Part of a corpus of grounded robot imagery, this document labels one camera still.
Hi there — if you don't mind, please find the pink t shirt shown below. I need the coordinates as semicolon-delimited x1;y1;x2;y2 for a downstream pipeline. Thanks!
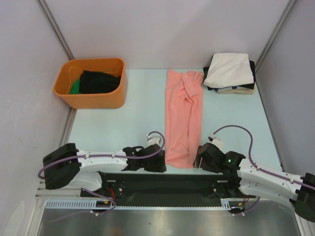
165;70;203;169

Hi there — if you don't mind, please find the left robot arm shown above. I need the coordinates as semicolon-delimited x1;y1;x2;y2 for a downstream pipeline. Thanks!
37;143;166;197

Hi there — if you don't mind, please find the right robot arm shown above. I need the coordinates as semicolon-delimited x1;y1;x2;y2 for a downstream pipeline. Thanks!
193;143;315;222

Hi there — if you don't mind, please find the patterned folded t shirt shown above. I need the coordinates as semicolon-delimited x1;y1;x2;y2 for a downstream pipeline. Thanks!
215;86;243;92

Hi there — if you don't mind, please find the beige folded t shirt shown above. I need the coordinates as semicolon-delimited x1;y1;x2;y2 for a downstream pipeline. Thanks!
217;87;255;95

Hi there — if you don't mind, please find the white folded t shirt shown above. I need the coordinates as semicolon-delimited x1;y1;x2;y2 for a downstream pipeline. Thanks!
204;52;254;88

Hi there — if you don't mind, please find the black t shirt in bin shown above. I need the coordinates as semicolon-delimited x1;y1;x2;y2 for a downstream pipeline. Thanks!
79;70;121;94

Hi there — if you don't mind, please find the green t shirt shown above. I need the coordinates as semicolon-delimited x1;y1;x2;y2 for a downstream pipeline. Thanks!
69;79;81;94

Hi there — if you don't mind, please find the orange plastic bin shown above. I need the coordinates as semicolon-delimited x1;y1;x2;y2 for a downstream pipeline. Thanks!
53;58;128;109

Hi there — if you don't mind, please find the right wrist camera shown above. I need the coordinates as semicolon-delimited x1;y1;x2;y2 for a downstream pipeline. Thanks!
208;134;224;149

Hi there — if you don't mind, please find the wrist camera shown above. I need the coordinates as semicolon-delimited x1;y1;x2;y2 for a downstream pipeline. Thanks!
147;134;162;147
208;134;224;149

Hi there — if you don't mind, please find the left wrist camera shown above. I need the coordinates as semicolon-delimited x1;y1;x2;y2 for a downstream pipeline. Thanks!
147;134;162;147

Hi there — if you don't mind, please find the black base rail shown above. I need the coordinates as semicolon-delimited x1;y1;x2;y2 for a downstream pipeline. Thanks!
95;173;244;207

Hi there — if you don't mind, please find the white slotted cable duct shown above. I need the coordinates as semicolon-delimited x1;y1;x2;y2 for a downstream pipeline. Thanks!
45;198;259;210

